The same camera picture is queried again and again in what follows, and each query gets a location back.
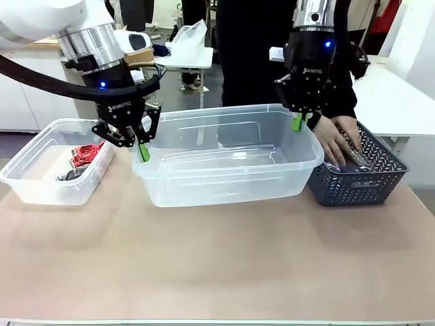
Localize red crumpled foil wrapper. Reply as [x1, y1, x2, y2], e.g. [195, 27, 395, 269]
[70, 142, 105, 169]

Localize dark grey woven plastic basket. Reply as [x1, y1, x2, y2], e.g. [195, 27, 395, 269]
[307, 120, 409, 208]

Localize thick black right arm hose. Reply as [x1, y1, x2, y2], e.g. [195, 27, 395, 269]
[334, 0, 370, 82]

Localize white leaning board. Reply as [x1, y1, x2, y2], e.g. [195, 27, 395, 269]
[378, 0, 435, 58]

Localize person's right forearm black sleeve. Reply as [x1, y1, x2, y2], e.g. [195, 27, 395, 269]
[307, 110, 324, 132]

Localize thick black left arm hose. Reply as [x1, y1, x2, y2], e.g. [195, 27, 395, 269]
[0, 54, 161, 103]

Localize black silver crumpled wrapper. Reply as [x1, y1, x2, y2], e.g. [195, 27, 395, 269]
[55, 167, 92, 183]

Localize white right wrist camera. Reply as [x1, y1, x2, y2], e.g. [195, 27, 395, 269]
[268, 46, 287, 62]

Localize white low cabinet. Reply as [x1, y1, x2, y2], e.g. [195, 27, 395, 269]
[0, 39, 100, 134]

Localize thick black arm hose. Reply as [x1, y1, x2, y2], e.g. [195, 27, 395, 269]
[0, 54, 161, 103]
[334, 0, 370, 82]

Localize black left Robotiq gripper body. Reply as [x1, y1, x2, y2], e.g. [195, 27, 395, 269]
[73, 59, 145, 130]

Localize purple silver foil wrapper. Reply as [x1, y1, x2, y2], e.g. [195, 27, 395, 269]
[324, 148, 371, 175]

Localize person's left forearm black sleeve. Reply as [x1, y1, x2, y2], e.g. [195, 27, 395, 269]
[321, 60, 358, 120]

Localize background person's legs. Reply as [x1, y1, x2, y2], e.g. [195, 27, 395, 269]
[179, 0, 209, 92]

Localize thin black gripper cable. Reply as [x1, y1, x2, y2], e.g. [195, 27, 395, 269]
[141, 62, 168, 90]

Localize large clear plastic bin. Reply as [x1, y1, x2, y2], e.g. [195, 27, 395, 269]
[131, 103, 324, 208]

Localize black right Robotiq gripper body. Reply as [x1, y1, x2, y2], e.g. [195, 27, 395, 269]
[274, 29, 338, 113]

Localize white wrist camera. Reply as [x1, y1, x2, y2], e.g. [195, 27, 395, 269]
[114, 29, 153, 56]
[268, 46, 287, 62]

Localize small white background table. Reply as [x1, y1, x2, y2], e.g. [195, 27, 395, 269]
[153, 43, 215, 145]

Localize person's right hand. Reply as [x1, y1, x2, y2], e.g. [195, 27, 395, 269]
[313, 116, 351, 168]

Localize large white side table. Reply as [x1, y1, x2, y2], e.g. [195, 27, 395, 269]
[349, 55, 435, 156]

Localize person's left hand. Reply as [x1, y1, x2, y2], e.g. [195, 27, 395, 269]
[330, 115, 363, 151]

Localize red hanging cloth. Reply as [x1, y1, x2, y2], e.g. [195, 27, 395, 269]
[368, 0, 402, 37]

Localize dark blue cloth item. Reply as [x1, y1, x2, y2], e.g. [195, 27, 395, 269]
[152, 43, 173, 57]

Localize small clear plastic bin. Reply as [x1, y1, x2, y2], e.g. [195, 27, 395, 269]
[0, 117, 116, 206]

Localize brown cardboard box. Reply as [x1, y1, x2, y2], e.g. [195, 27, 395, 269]
[122, 47, 156, 68]

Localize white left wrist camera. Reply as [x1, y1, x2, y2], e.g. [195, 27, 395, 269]
[114, 29, 153, 56]

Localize person's torso in black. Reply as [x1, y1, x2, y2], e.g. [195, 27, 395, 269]
[215, 0, 302, 110]

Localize white plastic bag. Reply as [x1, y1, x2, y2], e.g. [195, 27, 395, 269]
[169, 18, 209, 52]

